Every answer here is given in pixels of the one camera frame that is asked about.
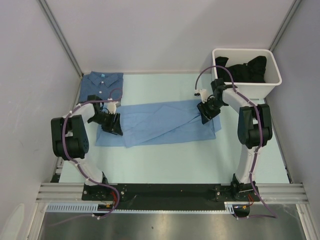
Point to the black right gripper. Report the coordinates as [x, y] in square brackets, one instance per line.
[202, 108]

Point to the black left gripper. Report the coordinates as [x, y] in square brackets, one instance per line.
[115, 127]

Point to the light blue long sleeve shirt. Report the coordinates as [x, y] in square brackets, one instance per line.
[159, 123]

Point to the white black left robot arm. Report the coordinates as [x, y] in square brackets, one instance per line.
[71, 143]

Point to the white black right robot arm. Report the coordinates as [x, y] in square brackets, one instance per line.
[254, 130]

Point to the folded dark blue checked shirt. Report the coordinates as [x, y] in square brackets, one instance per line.
[101, 84]

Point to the black shirt in bin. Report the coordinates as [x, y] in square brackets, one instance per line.
[250, 72]

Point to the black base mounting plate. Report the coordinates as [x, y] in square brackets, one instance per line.
[170, 197]

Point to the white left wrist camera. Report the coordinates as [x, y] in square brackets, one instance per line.
[112, 105]

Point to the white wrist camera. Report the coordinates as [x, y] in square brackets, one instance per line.
[203, 94]
[112, 105]

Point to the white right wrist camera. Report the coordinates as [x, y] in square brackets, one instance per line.
[203, 94]

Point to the white slotted cable duct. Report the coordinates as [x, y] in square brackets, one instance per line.
[93, 208]

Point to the aluminium frame rail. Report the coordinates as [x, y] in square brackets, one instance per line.
[271, 193]

